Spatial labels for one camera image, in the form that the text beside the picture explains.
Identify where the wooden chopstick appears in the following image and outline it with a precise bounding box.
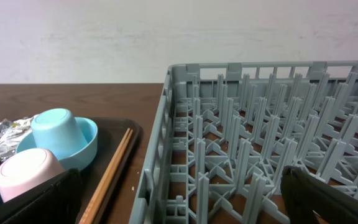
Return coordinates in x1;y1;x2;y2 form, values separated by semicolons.
85;129;134;224
78;128;131;224

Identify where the pink white cup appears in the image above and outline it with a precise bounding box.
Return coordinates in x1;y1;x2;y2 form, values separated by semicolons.
0;148;65;202

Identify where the light blue bowl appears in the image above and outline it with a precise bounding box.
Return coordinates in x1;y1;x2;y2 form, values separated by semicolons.
16;117;98;170

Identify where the silver foil wrapper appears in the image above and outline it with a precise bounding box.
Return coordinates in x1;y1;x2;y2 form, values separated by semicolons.
0;114;37;162

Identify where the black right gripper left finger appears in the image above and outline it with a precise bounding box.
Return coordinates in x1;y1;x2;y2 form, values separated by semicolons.
0;169;83;223

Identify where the grey dishwasher rack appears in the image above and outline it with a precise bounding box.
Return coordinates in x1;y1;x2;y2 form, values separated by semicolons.
129;61;358;223

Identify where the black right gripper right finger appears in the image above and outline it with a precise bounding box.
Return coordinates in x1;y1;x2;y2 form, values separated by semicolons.
280;166;358;223

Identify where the dark brown serving tray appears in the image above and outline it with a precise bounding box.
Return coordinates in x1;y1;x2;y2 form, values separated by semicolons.
76;117;143;223

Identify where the light blue cup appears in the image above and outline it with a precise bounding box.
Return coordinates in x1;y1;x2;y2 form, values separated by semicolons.
31;108;87;159

